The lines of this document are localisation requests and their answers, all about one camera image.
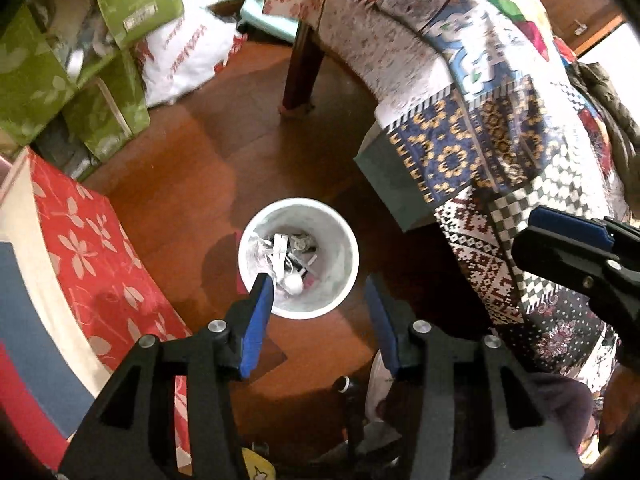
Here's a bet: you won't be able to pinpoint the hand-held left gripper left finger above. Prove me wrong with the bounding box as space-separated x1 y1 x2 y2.
57 272 275 480

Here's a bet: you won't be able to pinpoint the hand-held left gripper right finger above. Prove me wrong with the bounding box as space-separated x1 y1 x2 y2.
364 275 586 480

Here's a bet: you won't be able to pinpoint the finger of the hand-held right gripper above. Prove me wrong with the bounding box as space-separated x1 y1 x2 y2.
511 227 640 328
527 206 640 263

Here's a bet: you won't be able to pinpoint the white wired earphones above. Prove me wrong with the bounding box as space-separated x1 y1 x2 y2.
254 232 321 297

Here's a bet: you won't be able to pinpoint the white round waste bin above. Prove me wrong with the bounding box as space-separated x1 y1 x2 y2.
238 198 360 320

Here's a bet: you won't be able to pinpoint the black knobbed stand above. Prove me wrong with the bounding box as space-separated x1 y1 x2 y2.
333 376 364 457

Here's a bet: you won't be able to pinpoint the patchwork printed blanket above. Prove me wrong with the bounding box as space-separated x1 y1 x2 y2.
262 0 632 392

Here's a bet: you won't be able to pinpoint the brown padded jacket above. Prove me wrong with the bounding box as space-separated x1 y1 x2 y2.
567 60 640 162

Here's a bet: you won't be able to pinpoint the grey green mattress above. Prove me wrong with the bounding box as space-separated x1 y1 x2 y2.
353 127 442 232

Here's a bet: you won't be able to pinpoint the yellow packet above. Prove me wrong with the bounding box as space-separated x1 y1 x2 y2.
242 447 276 480

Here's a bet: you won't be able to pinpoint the grey purple cloth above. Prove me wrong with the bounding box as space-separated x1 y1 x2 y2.
524 372 597 457

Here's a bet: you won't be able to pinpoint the red floral storage box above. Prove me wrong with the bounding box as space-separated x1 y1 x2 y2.
0 147 196 480

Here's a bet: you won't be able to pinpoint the colourful block quilt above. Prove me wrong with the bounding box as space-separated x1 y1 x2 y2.
470 0 576 63

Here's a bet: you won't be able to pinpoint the dark wooden bed leg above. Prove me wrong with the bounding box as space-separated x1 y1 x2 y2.
282 20 326 114

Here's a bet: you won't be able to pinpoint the white plastic bag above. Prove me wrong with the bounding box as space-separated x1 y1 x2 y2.
135 7 242 109

